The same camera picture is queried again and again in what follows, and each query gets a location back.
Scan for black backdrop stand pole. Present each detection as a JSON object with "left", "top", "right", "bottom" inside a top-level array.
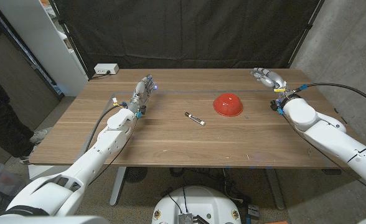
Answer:
[
  {"left": 49, "top": 0, "right": 92, "bottom": 78},
  {"left": 287, "top": 0, "right": 326, "bottom": 68}
]

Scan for black backdrop curtain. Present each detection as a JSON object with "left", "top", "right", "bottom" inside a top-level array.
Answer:
[{"left": 52, "top": 0, "right": 324, "bottom": 70}]

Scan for clear plastic storage bin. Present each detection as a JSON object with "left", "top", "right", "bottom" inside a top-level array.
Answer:
[{"left": 0, "top": 163, "right": 27, "bottom": 197}]

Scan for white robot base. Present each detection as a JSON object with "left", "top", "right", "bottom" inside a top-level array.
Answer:
[{"left": 151, "top": 185, "right": 242, "bottom": 224}]

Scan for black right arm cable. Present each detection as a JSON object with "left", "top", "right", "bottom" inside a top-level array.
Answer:
[{"left": 294, "top": 82, "right": 366, "bottom": 110}]

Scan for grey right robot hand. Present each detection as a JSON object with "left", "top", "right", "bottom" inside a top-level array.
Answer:
[{"left": 250, "top": 67, "right": 296, "bottom": 102}]

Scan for grey table leg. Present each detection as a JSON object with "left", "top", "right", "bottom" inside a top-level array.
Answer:
[
  {"left": 265, "top": 167, "right": 286, "bottom": 211},
  {"left": 109, "top": 167, "right": 128, "bottom": 207}
]

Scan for red plastic bowl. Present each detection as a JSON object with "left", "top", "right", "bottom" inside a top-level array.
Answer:
[{"left": 213, "top": 93, "right": 244, "bottom": 118}]

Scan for brown and white marker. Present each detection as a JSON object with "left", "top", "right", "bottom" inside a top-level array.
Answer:
[{"left": 184, "top": 111, "right": 206, "bottom": 126}]

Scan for black power strip cable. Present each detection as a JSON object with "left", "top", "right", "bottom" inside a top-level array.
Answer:
[{"left": 89, "top": 72, "right": 111, "bottom": 81}]

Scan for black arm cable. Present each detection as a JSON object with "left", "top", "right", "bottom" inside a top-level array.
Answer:
[
  {"left": 83, "top": 104, "right": 123, "bottom": 153},
  {"left": 294, "top": 82, "right": 366, "bottom": 110}
]

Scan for white cabinet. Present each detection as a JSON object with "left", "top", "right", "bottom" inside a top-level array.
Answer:
[{"left": 0, "top": 0, "right": 89, "bottom": 97}]

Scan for white power strip box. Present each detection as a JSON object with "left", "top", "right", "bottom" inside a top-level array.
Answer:
[{"left": 93, "top": 63, "right": 120, "bottom": 75}]

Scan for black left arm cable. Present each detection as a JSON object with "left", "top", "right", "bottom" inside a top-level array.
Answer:
[{"left": 83, "top": 104, "right": 123, "bottom": 153}]

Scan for black round floor fan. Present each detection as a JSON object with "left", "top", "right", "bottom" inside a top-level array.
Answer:
[{"left": 124, "top": 167, "right": 149, "bottom": 184}]

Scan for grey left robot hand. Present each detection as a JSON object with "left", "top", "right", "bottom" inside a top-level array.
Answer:
[{"left": 127, "top": 74, "right": 157, "bottom": 114}]

